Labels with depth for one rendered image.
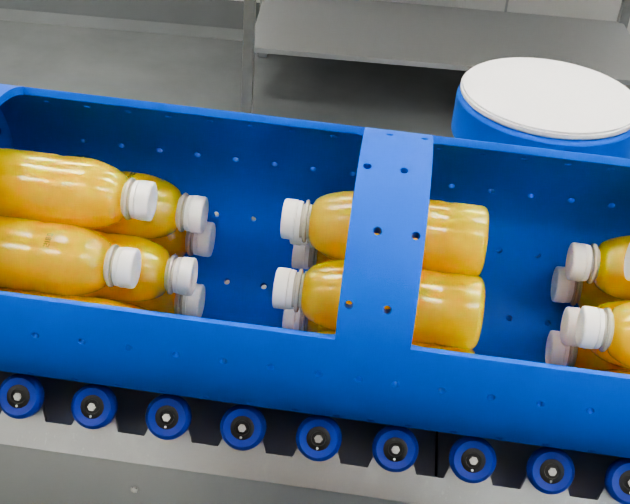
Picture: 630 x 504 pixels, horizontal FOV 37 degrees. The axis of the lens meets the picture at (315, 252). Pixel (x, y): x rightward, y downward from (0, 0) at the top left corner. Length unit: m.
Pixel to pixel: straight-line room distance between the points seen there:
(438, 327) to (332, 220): 0.14
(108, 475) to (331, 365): 0.30
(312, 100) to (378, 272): 3.07
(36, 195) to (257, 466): 0.34
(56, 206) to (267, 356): 0.25
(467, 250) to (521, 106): 0.62
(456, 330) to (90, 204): 0.36
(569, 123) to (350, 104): 2.45
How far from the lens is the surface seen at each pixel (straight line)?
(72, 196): 0.92
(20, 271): 0.92
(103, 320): 0.85
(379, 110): 3.81
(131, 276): 0.90
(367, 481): 0.96
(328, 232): 0.88
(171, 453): 0.98
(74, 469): 1.02
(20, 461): 1.04
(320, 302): 0.86
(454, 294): 0.86
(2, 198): 0.94
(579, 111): 1.48
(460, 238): 0.87
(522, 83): 1.55
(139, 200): 0.91
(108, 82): 3.95
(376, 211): 0.81
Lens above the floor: 1.63
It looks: 34 degrees down
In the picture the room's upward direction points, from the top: 5 degrees clockwise
